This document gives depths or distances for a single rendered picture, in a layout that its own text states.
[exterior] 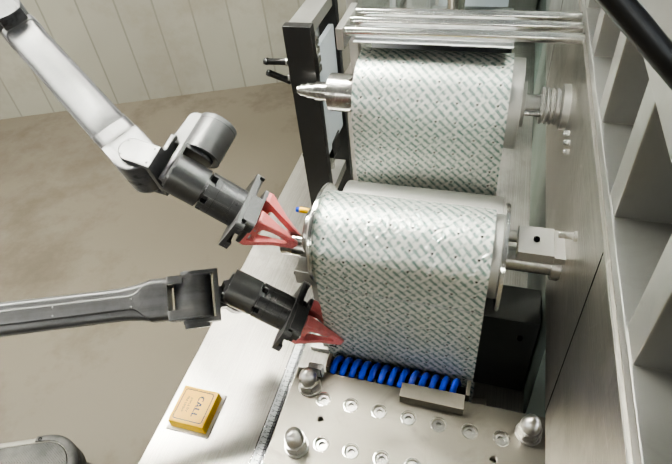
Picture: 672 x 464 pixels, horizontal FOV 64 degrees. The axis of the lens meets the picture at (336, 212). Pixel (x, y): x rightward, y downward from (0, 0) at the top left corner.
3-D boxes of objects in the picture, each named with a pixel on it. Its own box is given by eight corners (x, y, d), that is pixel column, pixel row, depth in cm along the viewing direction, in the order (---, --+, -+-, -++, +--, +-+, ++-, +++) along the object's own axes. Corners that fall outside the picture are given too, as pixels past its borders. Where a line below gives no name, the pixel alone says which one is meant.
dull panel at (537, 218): (537, -39, 245) (546, -97, 229) (546, -39, 244) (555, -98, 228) (522, 421, 91) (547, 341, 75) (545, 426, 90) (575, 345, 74)
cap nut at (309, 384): (302, 373, 87) (298, 358, 84) (324, 378, 86) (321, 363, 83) (295, 394, 84) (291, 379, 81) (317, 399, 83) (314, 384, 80)
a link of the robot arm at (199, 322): (183, 329, 79) (179, 270, 81) (185, 331, 90) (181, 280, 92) (264, 318, 82) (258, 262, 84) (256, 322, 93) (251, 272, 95)
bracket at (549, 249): (517, 232, 72) (519, 222, 71) (563, 238, 71) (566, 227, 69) (515, 260, 69) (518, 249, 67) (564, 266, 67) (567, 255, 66)
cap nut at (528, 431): (515, 418, 78) (519, 403, 75) (541, 424, 77) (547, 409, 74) (514, 442, 76) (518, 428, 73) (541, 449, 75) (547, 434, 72)
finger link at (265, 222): (281, 267, 79) (225, 237, 77) (294, 232, 84) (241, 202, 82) (303, 246, 75) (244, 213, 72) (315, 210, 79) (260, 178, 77)
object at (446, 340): (330, 353, 91) (318, 284, 78) (472, 381, 85) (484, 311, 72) (329, 356, 90) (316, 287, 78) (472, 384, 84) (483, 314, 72)
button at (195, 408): (189, 390, 101) (185, 384, 99) (222, 398, 99) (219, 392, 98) (171, 426, 96) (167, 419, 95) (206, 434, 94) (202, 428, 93)
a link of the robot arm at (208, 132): (137, 187, 80) (112, 155, 72) (175, 126, 84) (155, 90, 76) (208, 212, 77) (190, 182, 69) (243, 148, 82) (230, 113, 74)
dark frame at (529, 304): (351, 326, 108) (343, 260, 95) (523, 357, 100) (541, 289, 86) (342, 358, 103) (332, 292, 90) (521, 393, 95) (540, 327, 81)
